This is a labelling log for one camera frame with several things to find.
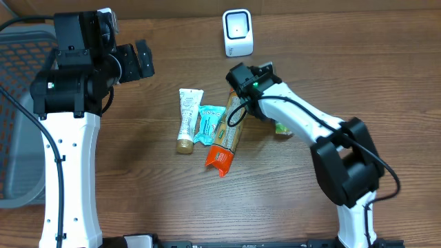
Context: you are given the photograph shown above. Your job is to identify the white barcode scanner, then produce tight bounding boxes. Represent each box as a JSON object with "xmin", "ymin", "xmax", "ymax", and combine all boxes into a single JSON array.
[{"xmin": 222, "ymin": 9, "xmax": 254, "ymax": 57}]

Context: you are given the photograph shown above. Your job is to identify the teal wipes pack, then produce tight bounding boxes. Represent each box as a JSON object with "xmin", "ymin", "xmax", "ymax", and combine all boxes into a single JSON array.
[{"xmin": 194, "ymin": 105, "xmax": 226, "ymax": 145}]

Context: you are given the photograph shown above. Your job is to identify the grey plastic shopping basket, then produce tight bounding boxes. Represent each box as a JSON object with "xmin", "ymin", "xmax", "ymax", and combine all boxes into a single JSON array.
[{"xmin": 1, "ymin": 24, "xmax": 57, "ymax": 209}]

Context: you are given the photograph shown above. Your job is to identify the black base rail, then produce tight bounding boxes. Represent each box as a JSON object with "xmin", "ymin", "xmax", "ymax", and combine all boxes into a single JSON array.
[{"xmin": 103, "ymin": 234, "xmax": 406, "ymax": 248}]

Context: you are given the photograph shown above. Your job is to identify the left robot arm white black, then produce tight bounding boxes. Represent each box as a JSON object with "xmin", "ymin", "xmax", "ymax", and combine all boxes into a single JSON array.
[{"xmin": 30, "ymin": 8, "xmax": 154, "ymax": 248}]

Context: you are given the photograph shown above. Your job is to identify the orange cracker pack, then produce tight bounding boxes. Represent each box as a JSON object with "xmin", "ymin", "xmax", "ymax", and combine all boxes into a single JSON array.
[{"xmin": 205, "ymin": 90, "xmax": 246, "ymax": 177}]

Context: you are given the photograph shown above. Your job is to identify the white cream tube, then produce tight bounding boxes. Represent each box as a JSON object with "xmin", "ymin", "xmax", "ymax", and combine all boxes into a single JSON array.
[{"xmin": 176, "ymin": 88, "xmax": 204, "ymax": 154}]

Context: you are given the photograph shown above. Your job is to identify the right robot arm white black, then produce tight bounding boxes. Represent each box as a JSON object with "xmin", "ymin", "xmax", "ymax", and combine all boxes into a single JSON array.
[{"xmin": 226, "ymin": 63, "xmax": 384, "ymax": 247}]

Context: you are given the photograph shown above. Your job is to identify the green juice carton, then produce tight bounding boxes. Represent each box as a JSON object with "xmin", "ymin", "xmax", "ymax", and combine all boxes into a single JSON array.
[{"xmin": 274, "ymin": 121, "xmax": 293, "ymax": 136}]

